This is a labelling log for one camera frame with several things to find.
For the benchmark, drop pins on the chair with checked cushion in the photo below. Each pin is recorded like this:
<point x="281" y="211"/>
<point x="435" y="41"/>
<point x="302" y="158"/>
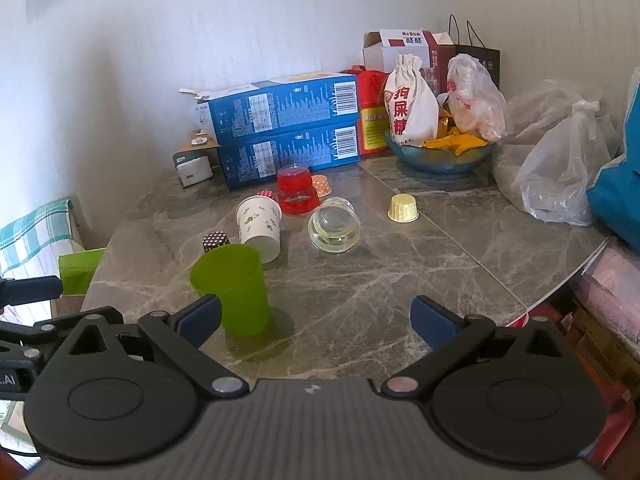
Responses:
<point x="30" y="240"/>

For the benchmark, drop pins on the clear plastic bag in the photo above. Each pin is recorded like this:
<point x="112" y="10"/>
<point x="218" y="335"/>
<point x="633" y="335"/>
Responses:
<point x="545" y="105"/>
<point x="565" y="175"/>

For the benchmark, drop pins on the white plastic bag red print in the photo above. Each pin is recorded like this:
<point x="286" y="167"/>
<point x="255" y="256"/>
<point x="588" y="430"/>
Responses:
<point x="475" y="100"/>

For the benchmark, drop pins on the orange baking cup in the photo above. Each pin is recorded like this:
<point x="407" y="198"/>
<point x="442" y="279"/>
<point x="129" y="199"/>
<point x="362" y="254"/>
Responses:
<point x="322" y="186"/>

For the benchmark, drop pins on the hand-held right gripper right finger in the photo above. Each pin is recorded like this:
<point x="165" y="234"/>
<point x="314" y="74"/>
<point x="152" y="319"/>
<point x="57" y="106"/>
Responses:
<point x="434" y="322"/>

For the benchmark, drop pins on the green paper bag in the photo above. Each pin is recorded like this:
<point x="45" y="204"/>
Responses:
<point x="80" y="270"/>

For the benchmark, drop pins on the white and red carton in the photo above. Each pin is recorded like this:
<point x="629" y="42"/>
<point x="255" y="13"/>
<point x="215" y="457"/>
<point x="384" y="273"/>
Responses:
<point x="395" y="45"/>

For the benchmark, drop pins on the clear glass cup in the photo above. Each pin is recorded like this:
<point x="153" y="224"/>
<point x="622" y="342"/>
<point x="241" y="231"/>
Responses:
<point x="334" y="225"/>

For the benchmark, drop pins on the pile of yellow snack packets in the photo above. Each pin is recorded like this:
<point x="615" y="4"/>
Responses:
<point x="457" y="142"/>

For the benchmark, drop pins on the blue bag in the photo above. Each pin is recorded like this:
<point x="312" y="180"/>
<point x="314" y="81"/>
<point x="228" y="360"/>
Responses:
<point x="620" y="195"/>

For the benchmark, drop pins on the pink packet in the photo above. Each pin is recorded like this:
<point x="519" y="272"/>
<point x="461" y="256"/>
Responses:
<point x="612" y="285"/>

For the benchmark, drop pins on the green plastic cup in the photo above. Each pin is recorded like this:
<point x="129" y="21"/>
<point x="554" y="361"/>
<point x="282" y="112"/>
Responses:
<point x="235" y="285"/>

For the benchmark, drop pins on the red polka dot baking cup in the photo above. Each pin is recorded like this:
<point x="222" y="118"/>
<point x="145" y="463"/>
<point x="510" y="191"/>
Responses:
<point x="266" y="194"/>

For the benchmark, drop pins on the brown cardboard packaging flap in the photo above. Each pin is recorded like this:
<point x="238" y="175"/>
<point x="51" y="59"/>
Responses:
<point x="199" y="141"/>

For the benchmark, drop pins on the blue-green glass bowl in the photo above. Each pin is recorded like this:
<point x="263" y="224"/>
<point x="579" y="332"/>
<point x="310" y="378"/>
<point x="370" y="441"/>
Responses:
<point x="440" y="160"/>

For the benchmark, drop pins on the red plastic cup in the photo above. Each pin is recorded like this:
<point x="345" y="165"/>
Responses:
<point x="297" y="190"/>

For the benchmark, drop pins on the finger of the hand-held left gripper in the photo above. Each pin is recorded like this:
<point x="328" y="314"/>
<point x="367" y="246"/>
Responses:
<point x="35" y="288"/>
<point x="30" y="336"/>

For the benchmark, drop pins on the dark red box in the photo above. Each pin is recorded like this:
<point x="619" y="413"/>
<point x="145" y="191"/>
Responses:
<point x="442" y="62"/>

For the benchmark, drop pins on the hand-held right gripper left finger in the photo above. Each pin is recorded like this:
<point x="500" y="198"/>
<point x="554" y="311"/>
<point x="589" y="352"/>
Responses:
<point x="199" y="321"/>

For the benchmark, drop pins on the white printed paper cup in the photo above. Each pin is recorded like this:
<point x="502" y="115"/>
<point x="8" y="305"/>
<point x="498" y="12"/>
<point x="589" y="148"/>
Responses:
<point x="257" y="227"/>

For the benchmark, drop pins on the brown cardboard box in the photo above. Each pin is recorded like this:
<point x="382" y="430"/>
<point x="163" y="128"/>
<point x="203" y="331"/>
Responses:
<point x="607" y="355"/>

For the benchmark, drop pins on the dark polka dot baking cup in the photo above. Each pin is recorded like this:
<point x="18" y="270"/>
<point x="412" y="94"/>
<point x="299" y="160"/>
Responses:
<point x="215" y="242"/>

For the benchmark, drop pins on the yellow baking cup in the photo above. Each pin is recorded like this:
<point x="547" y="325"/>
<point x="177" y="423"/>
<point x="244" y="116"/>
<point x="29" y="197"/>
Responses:
<point x="403" y="208"/>

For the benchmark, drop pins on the black paper bag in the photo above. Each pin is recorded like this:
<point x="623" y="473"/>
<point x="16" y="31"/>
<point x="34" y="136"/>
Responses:
<point x="487" y="60"/>

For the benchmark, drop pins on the blue cardboard box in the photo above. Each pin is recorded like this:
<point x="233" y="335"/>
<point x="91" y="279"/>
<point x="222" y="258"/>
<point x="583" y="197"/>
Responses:
<point x="280" y="105"/>
<point x="290" y="152"/>

